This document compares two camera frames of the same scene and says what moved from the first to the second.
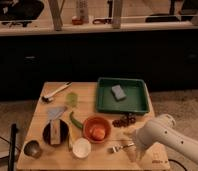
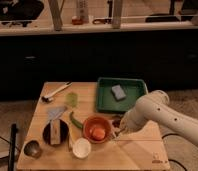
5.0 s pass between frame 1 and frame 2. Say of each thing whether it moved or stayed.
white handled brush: stayed
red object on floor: stayed
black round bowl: stayed
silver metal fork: moved
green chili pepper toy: stayed
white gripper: moved
